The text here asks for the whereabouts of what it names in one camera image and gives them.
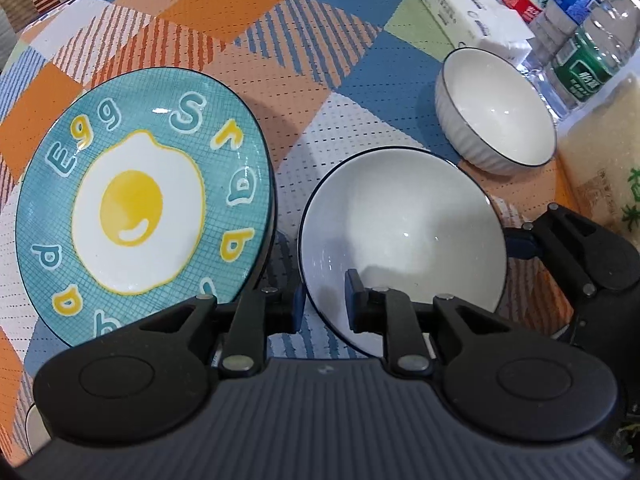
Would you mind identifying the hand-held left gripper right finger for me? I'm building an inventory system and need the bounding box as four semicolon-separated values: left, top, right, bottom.
345;269;501;376

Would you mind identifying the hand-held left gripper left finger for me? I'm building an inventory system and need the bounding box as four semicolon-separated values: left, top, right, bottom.
140;287;305;380

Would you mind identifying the white bowl with dark rim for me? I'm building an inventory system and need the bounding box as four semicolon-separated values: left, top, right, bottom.
297;146;508;358
434;47;557;176
22;402;53;456

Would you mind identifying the red label water bottle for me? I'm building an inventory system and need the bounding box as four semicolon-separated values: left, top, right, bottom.
487;0;556;56

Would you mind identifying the clear rice bag with handle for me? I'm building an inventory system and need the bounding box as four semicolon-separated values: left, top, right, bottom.
555;72;640;246

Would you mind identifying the green label water bottle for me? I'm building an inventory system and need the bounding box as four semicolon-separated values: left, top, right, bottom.
525;5;640;121

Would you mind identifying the patchwork tablecloth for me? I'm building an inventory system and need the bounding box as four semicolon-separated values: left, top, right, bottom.
0;0;640;461

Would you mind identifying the white tissue pack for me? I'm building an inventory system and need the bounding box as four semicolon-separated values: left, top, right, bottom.
420;0;535;63

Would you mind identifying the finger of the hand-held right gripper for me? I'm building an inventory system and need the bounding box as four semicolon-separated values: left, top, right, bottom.
502;203;598;297

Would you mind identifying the blue fried egg plate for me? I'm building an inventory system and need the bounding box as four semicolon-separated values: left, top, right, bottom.
14;67;278;348

